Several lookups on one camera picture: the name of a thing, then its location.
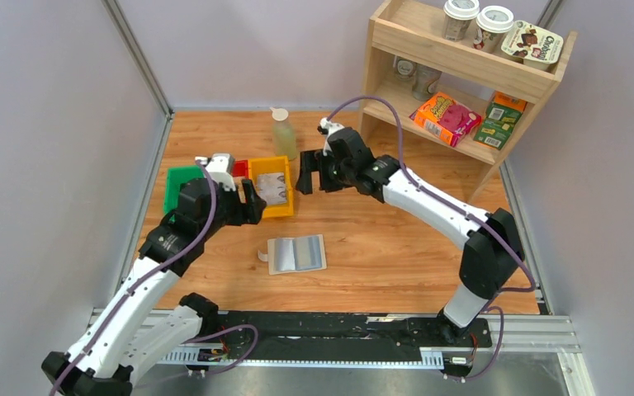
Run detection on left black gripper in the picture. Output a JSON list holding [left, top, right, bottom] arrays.
[[200, 179, 268, 240]]

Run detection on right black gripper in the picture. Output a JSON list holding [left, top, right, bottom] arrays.
[[296, 149, 353, 196]]

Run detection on white credit card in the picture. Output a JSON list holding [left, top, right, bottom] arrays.
[[257, 172, 288, 190]]

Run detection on beige card holder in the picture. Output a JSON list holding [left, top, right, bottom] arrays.
[[257, 234, 328, 275]]

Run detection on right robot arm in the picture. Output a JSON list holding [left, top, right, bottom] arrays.
[[296, 125, 523, 346]]

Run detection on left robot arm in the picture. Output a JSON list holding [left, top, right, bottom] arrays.
[[41, 177, 267, 395]]

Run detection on silver cards in yellow bin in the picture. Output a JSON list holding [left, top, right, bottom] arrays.
[[258, 186, 288, 206]]

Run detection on red plastic bin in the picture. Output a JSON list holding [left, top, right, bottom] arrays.
[[232, 160, 250, 178]]

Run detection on green soap bottle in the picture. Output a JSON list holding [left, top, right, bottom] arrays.
[[270, 107, 298, 161]]

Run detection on yellow plastic bin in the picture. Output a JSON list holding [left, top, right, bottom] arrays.
[[248, 156, 295, 219]]

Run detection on green plastic bin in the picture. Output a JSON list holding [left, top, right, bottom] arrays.
[[163, 165, 204, 214]]

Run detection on left glass jar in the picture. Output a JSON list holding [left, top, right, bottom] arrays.
[[393, 56, 418, 81]]

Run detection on glass jar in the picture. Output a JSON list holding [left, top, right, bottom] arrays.
[[393, 56, 418, 81], [411, 64, 442, 101]]

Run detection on orange pink snack box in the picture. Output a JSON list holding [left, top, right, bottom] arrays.
[[409, 92, 483, 148]]

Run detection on right glass jar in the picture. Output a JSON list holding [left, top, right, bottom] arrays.
[[411, 64, 442, 101]]

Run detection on wooden shelf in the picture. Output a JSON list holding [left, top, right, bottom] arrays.
[[362, 1, 578, 201]]

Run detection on green orange juice box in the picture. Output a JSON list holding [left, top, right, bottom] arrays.
[[473, 91, 528, 150]]

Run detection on left paper coffee cup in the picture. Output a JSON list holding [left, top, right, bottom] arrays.
[[443, 0, 480, 41]]

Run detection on paper coffee cup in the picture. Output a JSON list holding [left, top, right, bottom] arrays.
[[472, 5, 514, 54], [443, 0, 480, 41]]

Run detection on right paper coffee cup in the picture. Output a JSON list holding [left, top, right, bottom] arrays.
[[472, 5, 514, 54]]

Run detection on Chobani yogurt cup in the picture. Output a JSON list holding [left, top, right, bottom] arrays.
[[500, 20, 564, 71]]

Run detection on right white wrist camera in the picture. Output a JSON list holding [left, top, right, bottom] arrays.
[[318, 117, 344, 155]]

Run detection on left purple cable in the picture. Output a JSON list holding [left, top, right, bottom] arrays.
[[49, 158, 261, 396]]

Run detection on purple cable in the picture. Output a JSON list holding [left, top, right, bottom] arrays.
[[324, 96, 537, 382], [49, 158, 261, 396]]

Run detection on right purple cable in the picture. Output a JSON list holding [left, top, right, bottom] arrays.
[[324, 96, 537, 382]]

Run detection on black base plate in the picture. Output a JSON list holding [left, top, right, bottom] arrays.
[[201, 311, 493, 362]]

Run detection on aluminium frame rail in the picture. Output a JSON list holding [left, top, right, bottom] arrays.
[[96, 307, 594, 395]]

